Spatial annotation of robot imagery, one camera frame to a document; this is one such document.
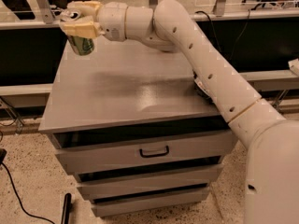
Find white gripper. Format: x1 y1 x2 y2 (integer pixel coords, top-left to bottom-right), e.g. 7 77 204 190
60 1 128 42

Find black floor cable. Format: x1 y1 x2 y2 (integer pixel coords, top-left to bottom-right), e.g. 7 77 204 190
0 148 55 224

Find grey drawer cabinet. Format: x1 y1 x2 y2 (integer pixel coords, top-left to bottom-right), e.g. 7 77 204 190
39 37 235 217

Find blue chip bag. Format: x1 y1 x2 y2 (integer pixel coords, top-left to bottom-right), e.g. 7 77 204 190
193 73 213 104

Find black floor bar left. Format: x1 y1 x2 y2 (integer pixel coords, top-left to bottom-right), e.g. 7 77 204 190
61 193 72 224

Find green soda can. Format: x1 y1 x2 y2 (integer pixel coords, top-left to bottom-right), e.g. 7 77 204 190
67 35 94 56

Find black hanging cable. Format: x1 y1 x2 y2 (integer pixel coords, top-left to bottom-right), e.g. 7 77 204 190
194 9 251 66

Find black drawer handle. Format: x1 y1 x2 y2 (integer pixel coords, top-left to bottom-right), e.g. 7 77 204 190
139 146 169 159

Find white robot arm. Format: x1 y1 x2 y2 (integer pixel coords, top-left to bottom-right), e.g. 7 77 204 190
60 0 299 224

